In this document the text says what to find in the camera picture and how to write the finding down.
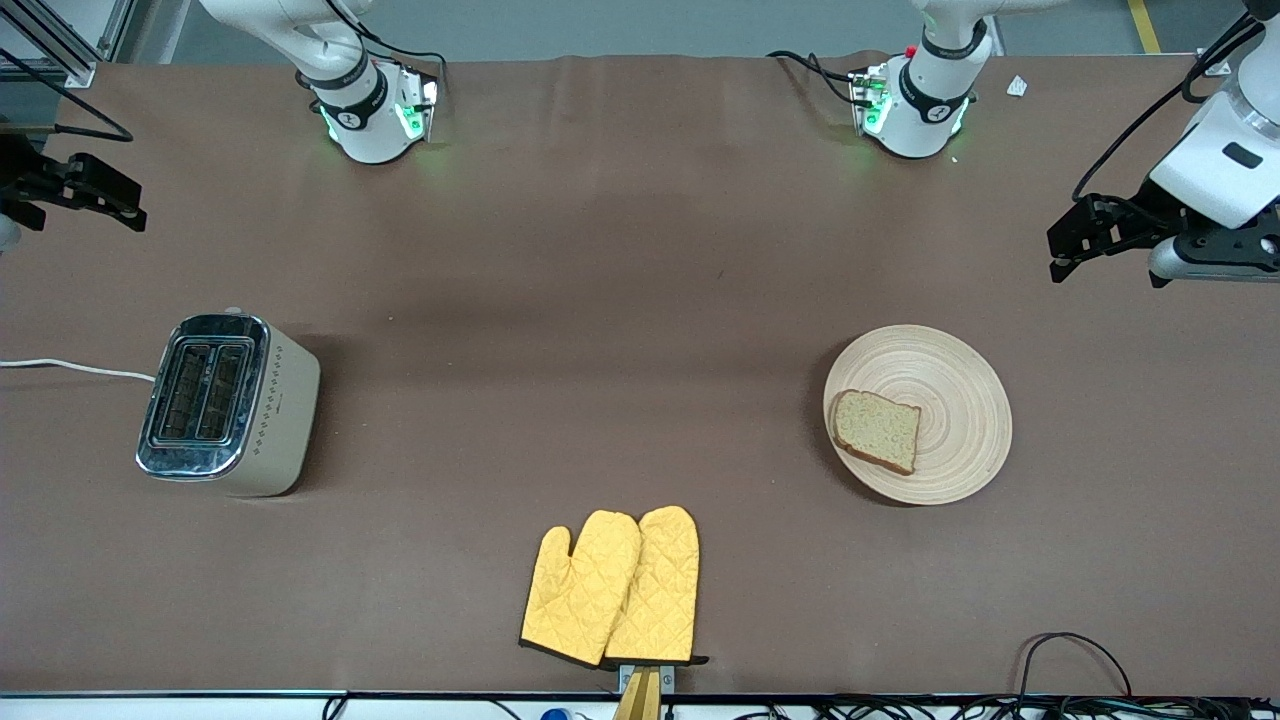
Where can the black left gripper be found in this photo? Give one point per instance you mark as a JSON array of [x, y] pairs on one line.
[[1143, 212]]

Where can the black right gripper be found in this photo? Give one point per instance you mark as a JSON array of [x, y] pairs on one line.
[[20, 172]]

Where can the round wooden plate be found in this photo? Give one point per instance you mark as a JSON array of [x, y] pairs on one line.
[[955, 400]]

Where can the brown bread slice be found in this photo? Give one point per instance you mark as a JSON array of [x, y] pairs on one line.
[[878, 430]]

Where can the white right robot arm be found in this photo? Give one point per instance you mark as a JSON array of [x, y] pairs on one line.
[[360, 120]]

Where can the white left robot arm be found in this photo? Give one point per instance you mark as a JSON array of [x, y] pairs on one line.
[[930, 110]]

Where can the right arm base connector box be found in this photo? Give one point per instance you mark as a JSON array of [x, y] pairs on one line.
[[418, 100]]

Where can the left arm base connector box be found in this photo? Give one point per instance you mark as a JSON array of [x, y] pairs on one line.
[[870, 100]]

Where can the beige and chrome toaster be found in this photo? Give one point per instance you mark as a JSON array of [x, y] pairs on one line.
[[270, 410]]

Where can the small white paper scrap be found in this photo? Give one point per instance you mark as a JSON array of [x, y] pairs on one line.
[[1017, 86]]

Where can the brown table cover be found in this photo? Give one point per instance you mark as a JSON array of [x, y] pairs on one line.
[[640, 250]]

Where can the yellow quilted oven mitt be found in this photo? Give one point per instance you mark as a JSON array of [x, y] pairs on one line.
[[580, 590], [660, 590]]

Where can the aluminium frame profile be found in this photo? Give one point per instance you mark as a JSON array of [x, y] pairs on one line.
[[1215, 66], [60, 45]]

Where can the metal bracket with wooden stick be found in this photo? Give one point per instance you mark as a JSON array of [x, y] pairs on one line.
[[640, 690]]

